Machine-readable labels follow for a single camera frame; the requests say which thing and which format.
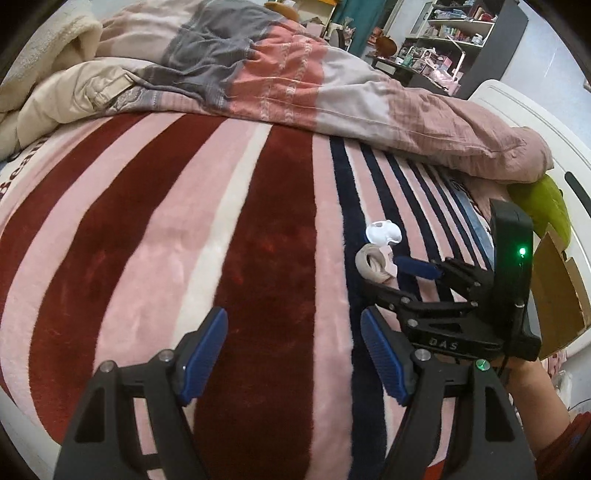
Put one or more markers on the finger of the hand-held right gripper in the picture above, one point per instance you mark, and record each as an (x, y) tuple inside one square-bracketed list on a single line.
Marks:
[(406, 307), (418, 266)]

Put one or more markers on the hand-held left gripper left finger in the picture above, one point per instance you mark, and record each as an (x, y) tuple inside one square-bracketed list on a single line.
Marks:
[(203, 355)]

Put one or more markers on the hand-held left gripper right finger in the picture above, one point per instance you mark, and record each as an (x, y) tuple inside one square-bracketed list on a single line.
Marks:
[(383, 360)]

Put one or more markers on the brown cardboard box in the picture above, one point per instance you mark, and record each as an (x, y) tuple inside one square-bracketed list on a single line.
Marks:
[(554, 300)]

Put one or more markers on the white plastic piece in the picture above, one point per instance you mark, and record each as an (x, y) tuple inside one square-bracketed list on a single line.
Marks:
[(383, 233)]

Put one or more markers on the beige tape roll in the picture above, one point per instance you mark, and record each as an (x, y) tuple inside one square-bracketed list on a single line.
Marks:
[(367, 263)]

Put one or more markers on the person's right forearm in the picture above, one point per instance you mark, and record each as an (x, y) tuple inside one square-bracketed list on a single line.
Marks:
[(540, 401)]

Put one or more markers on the green pillow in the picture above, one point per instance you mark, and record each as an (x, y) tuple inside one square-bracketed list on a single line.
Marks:
[(545, 207)]

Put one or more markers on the colourful printed cloth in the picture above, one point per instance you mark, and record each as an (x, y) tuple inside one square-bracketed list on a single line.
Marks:
[(556, 369)]

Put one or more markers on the striped fleece blanket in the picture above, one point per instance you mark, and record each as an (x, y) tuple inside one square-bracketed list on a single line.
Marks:
[(161, 230)]

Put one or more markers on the white headboard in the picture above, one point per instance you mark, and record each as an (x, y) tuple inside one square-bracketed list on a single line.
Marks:
[(531, 110)]

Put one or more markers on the pink and grey quilt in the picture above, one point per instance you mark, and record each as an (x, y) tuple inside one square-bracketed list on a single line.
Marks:
[(323, 78)]

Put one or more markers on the brown plush toy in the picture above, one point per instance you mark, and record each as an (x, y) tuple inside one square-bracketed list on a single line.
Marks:
[(385, 45), (279, 8)]

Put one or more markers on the dark bookshelf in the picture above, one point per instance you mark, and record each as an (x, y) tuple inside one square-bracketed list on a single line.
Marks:
[(494, 46)]

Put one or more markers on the teal curtain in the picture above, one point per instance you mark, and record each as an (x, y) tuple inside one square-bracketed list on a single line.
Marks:
[(364, 18)]

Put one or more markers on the beige clothing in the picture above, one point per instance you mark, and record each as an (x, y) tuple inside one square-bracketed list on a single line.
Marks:
[(69, 97)]

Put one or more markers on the cream fluffy blanket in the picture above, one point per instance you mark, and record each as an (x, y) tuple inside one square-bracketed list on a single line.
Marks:
[(55, 37)]

